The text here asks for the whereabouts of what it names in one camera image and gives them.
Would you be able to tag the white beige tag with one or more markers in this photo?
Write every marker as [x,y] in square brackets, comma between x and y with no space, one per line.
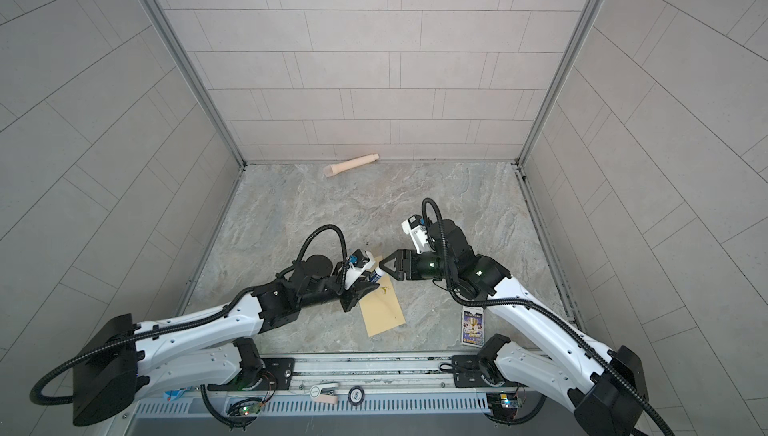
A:
[325,393]

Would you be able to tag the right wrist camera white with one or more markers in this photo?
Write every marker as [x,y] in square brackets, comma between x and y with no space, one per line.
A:
[415,228]

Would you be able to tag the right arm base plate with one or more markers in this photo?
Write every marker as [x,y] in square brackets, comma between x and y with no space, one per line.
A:
[467,372]

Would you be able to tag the left circuit board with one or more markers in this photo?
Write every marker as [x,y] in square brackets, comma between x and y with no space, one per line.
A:
[245,408]

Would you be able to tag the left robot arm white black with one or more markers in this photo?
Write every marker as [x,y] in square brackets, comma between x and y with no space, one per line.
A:
[253,311]

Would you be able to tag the right circuit board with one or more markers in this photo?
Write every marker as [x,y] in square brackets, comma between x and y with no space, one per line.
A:
[503,406]

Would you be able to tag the round black white badge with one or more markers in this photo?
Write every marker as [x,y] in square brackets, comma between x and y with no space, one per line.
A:
[356,396]

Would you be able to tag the circuit board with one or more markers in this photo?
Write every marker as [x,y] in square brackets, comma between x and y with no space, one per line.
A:
[245,408]
[503,406]

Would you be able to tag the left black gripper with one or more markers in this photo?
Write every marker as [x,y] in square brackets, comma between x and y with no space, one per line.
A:
[355,293]

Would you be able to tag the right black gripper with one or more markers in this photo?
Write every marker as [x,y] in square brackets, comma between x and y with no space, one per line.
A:
[404,256]

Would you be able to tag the blue white glue stick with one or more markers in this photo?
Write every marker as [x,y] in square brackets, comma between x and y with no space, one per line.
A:
[376,275]

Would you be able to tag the aluminium mounting rail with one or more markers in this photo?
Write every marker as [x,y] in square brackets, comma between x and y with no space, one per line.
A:
[372,370]

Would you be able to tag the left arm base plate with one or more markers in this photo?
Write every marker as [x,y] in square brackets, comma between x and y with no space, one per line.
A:
[275,375]

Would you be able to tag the yellow manila envelope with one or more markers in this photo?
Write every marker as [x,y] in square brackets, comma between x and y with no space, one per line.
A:
[381,309]

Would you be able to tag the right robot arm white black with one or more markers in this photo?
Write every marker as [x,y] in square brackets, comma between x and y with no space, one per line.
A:
[604,388]

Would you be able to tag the beige wooden pestle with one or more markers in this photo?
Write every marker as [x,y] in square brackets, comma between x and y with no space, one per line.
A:
[338,168]

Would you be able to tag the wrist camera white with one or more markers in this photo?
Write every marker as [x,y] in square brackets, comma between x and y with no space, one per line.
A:
[358,263]
[415,228]

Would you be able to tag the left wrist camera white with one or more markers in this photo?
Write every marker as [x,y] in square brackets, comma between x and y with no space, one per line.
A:
[358,263]

